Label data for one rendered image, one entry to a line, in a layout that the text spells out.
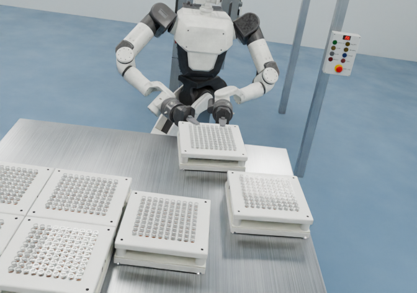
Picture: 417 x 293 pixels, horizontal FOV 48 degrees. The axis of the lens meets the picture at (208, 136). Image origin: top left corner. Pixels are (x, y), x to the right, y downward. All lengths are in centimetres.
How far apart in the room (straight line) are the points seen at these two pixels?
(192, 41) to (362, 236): 164
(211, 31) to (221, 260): 117
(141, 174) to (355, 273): 154
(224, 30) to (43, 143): 95
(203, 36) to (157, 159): 70
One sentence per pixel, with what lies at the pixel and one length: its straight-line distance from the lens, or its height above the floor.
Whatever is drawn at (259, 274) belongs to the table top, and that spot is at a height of 85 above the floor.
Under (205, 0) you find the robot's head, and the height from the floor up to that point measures 131.
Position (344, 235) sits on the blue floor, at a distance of 304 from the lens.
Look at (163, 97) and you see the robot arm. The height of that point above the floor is 95.
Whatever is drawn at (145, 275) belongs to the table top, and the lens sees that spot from 129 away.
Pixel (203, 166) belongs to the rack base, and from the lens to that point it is 170.
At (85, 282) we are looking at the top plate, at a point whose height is 92.
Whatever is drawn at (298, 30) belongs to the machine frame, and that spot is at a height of 79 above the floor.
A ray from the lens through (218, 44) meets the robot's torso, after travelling 221.
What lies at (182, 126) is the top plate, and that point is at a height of 93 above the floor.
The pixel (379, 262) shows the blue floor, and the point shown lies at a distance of 295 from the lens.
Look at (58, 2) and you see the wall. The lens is 697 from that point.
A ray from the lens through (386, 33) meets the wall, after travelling 697.
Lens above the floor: 176
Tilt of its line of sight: 28 degrees down
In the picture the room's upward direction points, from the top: 8 degrees clockwise
